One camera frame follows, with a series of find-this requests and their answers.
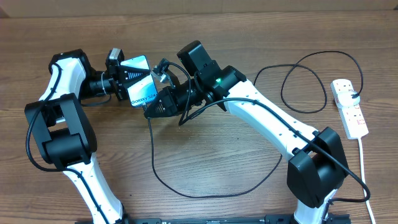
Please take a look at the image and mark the blue Galaxy smartphone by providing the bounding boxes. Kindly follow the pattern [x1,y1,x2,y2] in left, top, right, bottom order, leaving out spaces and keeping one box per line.
[121,55,158,108]

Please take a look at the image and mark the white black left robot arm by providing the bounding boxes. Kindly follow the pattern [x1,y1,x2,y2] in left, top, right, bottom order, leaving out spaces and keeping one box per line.
[24,48,157,223]

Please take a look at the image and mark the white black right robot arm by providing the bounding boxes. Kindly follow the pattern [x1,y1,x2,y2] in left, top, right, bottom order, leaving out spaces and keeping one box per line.
[144,40,348,223]

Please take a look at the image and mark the white charger plug adapter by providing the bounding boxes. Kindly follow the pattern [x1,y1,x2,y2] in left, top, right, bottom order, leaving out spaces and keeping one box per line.
[335,91,360,108]

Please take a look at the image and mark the white power strip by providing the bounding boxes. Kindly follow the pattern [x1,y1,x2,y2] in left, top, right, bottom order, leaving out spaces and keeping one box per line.
[330,79,369,139]

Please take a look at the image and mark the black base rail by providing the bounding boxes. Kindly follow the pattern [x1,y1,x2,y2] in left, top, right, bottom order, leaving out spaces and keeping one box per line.
[74,213,352,224]

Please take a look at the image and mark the white power strip cord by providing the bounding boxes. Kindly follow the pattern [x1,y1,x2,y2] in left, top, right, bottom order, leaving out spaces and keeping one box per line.
[357,138,376,224]

